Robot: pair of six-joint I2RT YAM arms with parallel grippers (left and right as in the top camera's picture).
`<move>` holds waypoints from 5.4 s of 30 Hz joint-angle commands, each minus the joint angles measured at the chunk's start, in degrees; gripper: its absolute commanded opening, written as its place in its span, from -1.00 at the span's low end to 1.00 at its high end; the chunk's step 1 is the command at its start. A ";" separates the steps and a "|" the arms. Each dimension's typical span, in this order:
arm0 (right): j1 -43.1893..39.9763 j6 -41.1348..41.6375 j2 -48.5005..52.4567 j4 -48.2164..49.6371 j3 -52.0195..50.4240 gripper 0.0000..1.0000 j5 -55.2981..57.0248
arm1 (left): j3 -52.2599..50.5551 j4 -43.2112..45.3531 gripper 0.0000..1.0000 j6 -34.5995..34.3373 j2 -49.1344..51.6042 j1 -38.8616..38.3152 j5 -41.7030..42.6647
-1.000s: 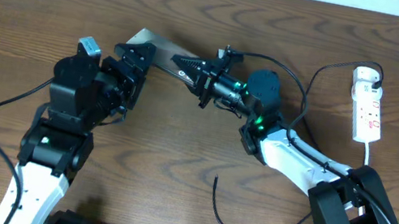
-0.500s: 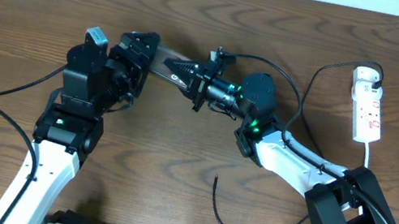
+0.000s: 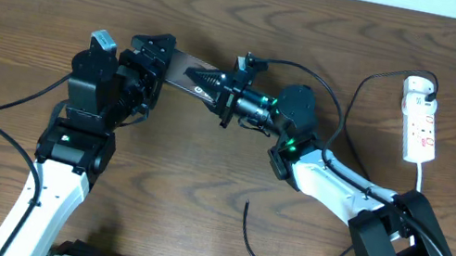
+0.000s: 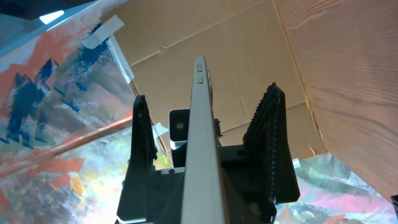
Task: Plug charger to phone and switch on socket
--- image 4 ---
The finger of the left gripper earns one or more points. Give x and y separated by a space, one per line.
266 143
133 204

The Samsung Galaxy smartphone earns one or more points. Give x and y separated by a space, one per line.
203 194

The cardboard sheet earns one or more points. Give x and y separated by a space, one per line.
244 47

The colourful abstract painting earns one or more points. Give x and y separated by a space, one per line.
66 104

